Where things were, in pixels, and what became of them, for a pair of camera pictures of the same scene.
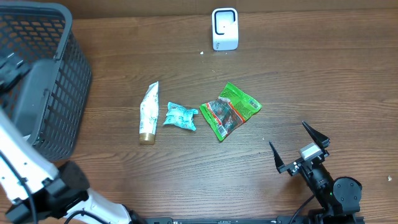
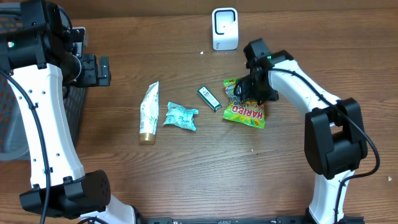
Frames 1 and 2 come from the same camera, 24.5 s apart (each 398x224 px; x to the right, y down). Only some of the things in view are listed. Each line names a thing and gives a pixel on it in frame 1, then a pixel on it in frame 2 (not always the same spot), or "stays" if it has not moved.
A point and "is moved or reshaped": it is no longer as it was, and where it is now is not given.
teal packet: (180, 116) stays
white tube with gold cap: (149, 109) stays
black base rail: (279, 219) stays
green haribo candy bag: (231, 109) is moved or reshaped
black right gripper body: (291, 170) -> (255, 88)
